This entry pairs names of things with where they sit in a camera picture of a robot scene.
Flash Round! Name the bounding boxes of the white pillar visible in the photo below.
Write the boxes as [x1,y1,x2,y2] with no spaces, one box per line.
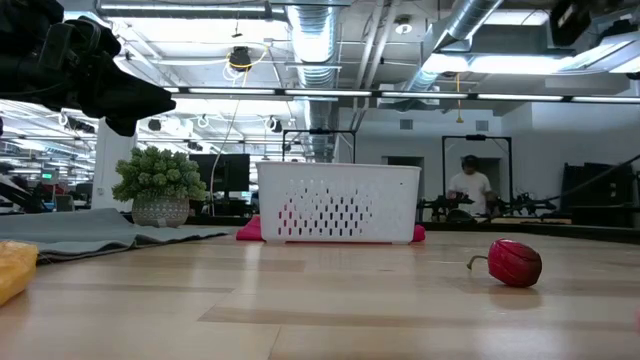
[90,119,140,214]

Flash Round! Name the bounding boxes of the grey cloth mat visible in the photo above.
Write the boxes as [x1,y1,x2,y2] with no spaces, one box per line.
[0,207,236,265]

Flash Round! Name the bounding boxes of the red cloth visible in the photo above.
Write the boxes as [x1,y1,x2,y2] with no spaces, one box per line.
[235,214,427,244]

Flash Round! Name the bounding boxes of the person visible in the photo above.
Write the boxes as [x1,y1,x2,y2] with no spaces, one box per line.
[446,154,496,217]

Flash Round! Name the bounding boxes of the black camera with yellow cable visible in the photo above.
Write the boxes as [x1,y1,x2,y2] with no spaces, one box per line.
[228,45,254,74]

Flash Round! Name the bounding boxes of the long LED light bar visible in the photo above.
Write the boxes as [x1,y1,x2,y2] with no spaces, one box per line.
[162,85,640,105]

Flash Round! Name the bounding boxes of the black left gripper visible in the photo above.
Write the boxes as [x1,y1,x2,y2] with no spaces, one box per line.
[0,15,176,137]

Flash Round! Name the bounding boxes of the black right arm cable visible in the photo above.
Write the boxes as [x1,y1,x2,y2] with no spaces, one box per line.
[477,152,640,222]

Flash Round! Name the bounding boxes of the red bell pepper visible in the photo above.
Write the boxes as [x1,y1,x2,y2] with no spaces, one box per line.
[465,237,544,289]

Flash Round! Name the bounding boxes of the slim silver ventilation duct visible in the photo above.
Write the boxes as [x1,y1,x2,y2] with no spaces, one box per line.
[379,0,506,111]

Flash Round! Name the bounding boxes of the yellow elongated toy vegetable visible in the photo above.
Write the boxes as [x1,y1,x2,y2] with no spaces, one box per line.
[0,239,40,307]

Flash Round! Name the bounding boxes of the black background monitors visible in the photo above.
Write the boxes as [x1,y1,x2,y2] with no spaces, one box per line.
[188,152,251,194]

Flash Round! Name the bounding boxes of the yellow hanging cord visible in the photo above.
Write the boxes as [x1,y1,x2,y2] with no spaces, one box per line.
[453,72,465,125]

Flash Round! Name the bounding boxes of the black background station frame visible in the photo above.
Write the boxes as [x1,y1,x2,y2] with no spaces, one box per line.
[441,133,514,211]

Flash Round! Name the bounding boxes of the green plant in patterned pot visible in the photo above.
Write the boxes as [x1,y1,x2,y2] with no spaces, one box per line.
[110,145,208,229]

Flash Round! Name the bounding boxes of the black background robot arms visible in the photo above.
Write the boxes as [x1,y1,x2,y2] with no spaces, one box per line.
[417,192,559,224]

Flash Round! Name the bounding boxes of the white perforated plastic basket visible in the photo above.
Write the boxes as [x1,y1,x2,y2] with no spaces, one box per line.
[255,160,423,246]

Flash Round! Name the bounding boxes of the wide silver ventilation duct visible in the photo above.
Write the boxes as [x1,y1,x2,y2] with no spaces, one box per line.
[284,0,346,164]

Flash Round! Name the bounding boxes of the black cabinet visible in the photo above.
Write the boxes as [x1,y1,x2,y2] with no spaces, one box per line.
[562,161,640,229]

